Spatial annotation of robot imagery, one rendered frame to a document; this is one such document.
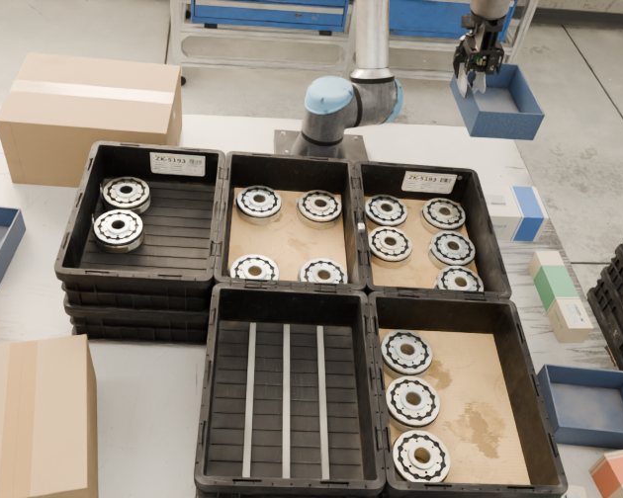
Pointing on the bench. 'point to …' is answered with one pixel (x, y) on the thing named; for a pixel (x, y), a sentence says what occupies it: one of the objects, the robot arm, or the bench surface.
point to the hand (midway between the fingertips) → (467, 90)
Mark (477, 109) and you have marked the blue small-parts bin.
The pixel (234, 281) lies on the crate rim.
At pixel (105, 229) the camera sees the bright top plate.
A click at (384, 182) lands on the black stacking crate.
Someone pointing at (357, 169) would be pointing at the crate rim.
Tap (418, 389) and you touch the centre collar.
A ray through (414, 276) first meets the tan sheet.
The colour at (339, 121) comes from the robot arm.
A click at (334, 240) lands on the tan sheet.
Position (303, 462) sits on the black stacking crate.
